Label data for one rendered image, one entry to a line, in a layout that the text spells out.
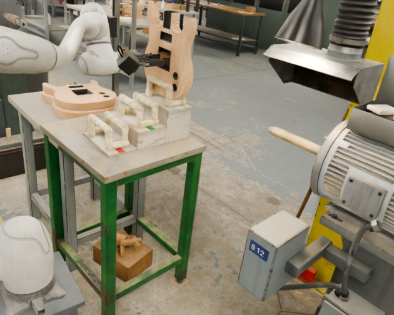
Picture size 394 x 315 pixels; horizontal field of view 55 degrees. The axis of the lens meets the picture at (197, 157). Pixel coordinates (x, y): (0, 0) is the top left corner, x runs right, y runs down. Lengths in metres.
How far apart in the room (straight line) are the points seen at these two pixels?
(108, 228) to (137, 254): 0.69
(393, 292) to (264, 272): 0.36
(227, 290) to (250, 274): 1.32
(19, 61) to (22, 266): 0.60
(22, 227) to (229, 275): 1.55
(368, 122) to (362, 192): 0.18
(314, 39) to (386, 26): 1.00
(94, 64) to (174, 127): 0.49
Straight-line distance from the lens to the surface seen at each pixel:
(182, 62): 1.75
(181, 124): 1.87
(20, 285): 1.33
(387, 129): 1.07
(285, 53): 1.23
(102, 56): 1.64
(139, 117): 1.75
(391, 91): 1.21
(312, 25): 1.09
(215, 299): 2.36
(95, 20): 1.63
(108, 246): 1.79
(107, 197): 1.62
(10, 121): 3.43
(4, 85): 3.33
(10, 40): 1.12
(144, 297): 2.33
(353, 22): 1.20
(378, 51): 2.07
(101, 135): 1.88
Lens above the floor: 1.73
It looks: 27 degrees down
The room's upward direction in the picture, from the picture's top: 7 degrees clockwise
